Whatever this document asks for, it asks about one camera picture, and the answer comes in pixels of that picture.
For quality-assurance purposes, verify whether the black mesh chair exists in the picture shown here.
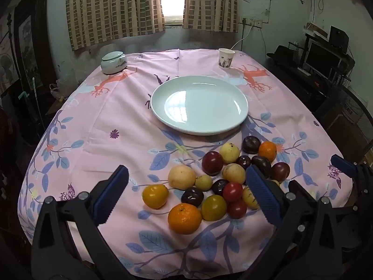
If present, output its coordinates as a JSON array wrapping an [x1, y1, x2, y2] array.
[[315, 84, 373, 159]]

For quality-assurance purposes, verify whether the dark red plum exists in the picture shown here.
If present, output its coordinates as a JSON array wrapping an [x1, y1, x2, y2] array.
[[271, 162, 291, 183]]

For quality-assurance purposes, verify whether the pink floral tablecloth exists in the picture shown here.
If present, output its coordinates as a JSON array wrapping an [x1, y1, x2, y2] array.
[[17, 49, 354, 279]]

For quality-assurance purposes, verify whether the striped brown curtain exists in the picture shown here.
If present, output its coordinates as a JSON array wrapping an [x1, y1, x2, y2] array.
[[66, 0, 166, 51], [182, 0, 239, 33]]

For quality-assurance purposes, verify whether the spotted pale yellow fruit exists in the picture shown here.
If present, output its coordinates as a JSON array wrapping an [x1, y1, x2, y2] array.
[[242, 187, 260, 210]]

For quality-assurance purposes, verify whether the black computer desk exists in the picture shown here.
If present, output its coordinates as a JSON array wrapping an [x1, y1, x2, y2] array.
[[271, 32, 356, 112]]

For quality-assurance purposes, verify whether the plastic bag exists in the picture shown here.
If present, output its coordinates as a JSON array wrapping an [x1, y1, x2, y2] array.
[[49, 83, 66, 101]]

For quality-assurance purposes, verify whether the white round plate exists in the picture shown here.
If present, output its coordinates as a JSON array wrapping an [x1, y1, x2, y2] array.
[[150, 75, 249, 136]]

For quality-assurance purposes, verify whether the white power cable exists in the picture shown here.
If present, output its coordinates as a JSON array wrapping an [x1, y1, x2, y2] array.
[[230, 25, 253, 51]]

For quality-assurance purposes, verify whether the small orange mandarin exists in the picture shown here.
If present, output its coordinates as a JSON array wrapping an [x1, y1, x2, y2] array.
[[259, 141, 277, 163]]

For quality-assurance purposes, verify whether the large pale yellow fruit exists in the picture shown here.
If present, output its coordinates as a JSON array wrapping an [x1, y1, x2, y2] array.
[[168, 165, 197, 190]]

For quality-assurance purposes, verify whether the large red plum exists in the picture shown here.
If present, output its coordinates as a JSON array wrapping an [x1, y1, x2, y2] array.
[[202, 151, 224, 176]]

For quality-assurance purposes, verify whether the printed paper cup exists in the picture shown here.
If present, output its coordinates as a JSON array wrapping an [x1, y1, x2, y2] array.
[[218, 48, 235, 69]]

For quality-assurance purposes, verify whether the black computer monitor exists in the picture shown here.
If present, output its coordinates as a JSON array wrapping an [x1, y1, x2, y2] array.
[[303, 41, 342, 77]]

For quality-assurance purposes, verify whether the small dark purple plum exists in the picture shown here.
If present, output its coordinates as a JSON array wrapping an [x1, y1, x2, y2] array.
[[235, 155, 252, 170]]

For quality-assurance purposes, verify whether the green yellow tomato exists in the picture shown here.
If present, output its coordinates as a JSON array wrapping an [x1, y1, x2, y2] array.
[[201, 194, 228, 221]]

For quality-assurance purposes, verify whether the white lidded ceramic jar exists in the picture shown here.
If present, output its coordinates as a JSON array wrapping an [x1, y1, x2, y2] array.
[[100, 51, 128, 75]]

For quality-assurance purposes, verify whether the black hat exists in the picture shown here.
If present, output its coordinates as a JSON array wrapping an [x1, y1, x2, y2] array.
[[266, 45, 300, 65]]

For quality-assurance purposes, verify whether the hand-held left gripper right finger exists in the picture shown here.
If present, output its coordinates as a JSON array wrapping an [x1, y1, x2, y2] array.
[[239, 164, 343, 280]]

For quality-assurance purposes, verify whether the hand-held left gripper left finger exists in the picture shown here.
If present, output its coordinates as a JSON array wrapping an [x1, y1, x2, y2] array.
[[31, 165, 130, 280]]

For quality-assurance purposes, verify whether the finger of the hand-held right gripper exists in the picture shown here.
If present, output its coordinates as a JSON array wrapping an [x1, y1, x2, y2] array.
[[330, 154, 358, 179]]

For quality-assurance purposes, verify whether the black speaker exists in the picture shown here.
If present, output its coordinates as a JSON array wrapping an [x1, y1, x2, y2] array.
[[329, 26, 349, 53]]

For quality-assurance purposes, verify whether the dark framed picture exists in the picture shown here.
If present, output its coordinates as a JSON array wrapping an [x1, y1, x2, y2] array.
[[13, 0, 57, 94]]

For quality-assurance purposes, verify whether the large orange mandarin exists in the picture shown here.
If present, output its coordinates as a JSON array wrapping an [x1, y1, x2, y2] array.
[[167, 203, 202, 235]]

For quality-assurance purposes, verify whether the small yellow green fruit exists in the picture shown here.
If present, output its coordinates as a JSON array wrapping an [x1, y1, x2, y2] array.
[[195, 175, 213, 192]]

